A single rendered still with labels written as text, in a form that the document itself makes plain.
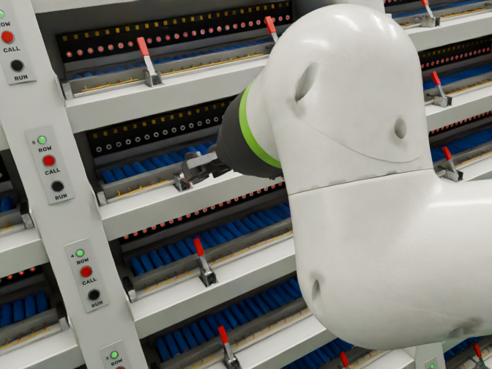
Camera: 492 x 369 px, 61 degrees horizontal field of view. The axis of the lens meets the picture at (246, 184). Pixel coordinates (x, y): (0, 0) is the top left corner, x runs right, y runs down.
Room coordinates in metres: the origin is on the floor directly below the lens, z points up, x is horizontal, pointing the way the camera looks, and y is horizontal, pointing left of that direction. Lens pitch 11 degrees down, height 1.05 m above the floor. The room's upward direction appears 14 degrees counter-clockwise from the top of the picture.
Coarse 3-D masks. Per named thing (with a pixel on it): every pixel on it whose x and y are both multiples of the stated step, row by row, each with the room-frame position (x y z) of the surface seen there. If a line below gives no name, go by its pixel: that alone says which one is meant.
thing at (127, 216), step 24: (144, 144) 0.92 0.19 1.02; (168, 144) 0.94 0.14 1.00; (96, 192) 0.75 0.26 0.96; (168, 192) 0.77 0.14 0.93; (192, 192) 0.77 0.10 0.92; (216, 192) 0.79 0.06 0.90; (240, 192) 0.81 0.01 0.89; (120, 216) 0.72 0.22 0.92; (144, 216) 0.74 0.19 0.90; (168, 216) 0.76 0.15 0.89
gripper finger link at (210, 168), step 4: (208, 164) 0.53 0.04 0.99; (208, 168) 0.53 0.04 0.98; (212, 168) 0.52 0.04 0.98; (216, 168) 0.52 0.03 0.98; (220, 168) 0.51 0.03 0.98; (224, 168) 0.50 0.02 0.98; (228, 168) 0.49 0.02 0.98; (204, 172) 0.54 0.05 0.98; (208, 172) 0.54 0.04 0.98; (212, 172) 0.55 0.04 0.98; (200, 176) 0.56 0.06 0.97
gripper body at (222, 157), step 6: (216, 144) 0.46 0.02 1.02; (222, 144) 0.44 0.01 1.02; (210, 150) 0.47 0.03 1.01; (216, 150) 0.46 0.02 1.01; (222, 150) 0.44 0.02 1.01; (222, 156) 0.45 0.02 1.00; (228, 156) 0.43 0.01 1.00; (210, 162) 0.47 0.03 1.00; (216, 162) 0.47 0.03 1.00; (222, 162) 0.46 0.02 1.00; (228, 162) 0.44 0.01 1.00; (234, 168) 0.45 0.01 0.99; (240, 168) 0.44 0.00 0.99; (246, 174) 0.45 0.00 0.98
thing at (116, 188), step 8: (160, 168) 0.82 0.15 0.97; (168, 168) 0.82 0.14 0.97; (176, 168) 0.82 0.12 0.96; (136, 176) 0.80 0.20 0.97; (144, 176) 0.80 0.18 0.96; (152, 176) 0.80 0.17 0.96; (160, 176) 0.81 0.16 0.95; (168, 176) 0.82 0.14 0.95; (104, 184) 0.78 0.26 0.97; (112, 184) 0.78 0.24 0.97; (120, 184) 0.78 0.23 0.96; (128, 184) 0.79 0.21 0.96; (136, 184) 0.79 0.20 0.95; (144, 184) 0.80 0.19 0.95; (104, 192) 0.77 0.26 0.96; (112, 192) 0.77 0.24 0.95; (120, 192) 0.78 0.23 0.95; (128, 192) 0.79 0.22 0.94
